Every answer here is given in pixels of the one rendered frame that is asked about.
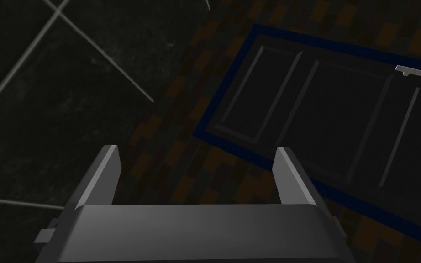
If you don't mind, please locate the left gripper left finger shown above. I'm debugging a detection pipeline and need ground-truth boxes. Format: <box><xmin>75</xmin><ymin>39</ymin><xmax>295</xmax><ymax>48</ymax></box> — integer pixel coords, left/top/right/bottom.
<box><xmin>66</xmin><ymin>145</ymin><xmax>122</xmax><ymax>210</ymax></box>

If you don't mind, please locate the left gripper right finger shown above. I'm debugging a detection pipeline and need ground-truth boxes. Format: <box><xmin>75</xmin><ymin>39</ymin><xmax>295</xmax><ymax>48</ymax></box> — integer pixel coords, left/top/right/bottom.
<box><xmin>272</xmin><ymin>147</ymin><xmax>331</xmax><ymax>219</ymax></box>

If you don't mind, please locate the dark panelled door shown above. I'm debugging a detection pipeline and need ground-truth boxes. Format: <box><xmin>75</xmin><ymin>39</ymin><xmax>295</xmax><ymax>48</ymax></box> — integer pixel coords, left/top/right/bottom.
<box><xmin>205</xmin><ymin>34</ymin><xmax>421</xmax><ymax>241</ymax></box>

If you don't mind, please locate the grey bar door handle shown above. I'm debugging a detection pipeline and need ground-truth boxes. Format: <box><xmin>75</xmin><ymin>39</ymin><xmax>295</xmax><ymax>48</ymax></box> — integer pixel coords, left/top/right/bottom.
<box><xmin>395</xmin><ymin>65</ymin><xmax>421</xmax><ymax>83</ymax></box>

